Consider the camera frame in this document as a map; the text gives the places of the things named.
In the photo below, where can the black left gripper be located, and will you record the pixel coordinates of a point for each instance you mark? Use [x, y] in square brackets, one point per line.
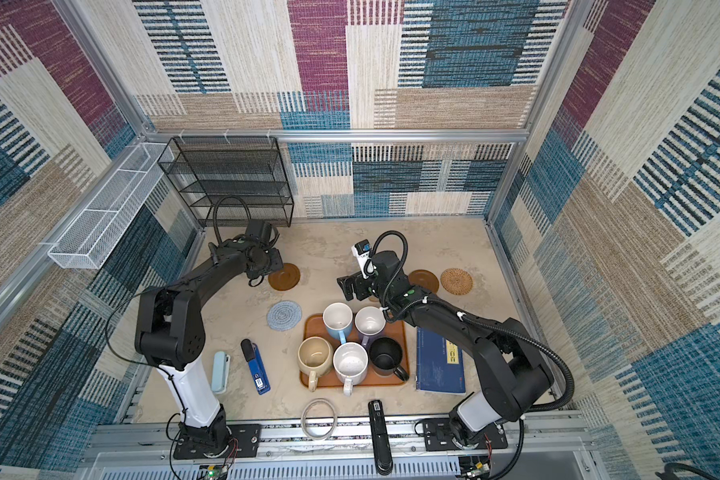
[276, 256]

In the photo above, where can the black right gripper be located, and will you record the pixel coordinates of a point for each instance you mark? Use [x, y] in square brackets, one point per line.
[347, 287]

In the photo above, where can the brown round wooden coaster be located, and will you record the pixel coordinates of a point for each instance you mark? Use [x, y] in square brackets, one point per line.
[425, 279]
[286, 278]

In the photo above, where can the light blue mug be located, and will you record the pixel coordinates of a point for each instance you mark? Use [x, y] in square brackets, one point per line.
[338, 320]

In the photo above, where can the purple mug white inside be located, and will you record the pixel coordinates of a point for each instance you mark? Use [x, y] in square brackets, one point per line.
[370, 323]

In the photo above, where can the blue woven round coaster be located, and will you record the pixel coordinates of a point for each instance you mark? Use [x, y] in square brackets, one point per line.
[284, 315]

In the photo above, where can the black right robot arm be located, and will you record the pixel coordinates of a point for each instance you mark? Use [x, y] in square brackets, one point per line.
[517, 374]

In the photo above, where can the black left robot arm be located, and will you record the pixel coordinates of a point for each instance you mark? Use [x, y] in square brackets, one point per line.
[171, 336]

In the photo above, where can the black mug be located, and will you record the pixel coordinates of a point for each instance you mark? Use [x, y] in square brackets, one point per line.
[386, 357]

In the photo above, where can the beige mug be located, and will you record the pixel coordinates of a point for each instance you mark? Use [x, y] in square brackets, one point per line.
[315, 356]

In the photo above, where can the blue black utility knife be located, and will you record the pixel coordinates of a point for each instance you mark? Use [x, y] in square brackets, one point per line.
[254, 361]

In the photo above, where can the light blue glasses case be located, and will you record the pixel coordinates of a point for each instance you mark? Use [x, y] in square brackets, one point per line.
[220, 372]

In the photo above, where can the dark blue book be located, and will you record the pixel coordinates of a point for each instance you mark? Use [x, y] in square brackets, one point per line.
[439, 365]

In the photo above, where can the black handheld device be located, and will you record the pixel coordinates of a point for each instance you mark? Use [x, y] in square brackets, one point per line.
[380, 440]

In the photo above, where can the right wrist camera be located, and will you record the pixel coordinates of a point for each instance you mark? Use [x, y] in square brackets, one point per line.
[361, 252]

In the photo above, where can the black wire shelf rack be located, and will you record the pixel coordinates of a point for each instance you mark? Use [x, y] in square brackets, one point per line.
[229, 179]

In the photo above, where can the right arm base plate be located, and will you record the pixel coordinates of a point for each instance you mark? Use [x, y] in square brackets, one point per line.
[438, 436]

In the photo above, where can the white mesh wall basket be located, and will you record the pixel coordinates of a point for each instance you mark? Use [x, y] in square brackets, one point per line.
[95, 232]

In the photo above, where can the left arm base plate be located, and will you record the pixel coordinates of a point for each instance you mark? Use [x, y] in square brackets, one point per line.
[240, 440]

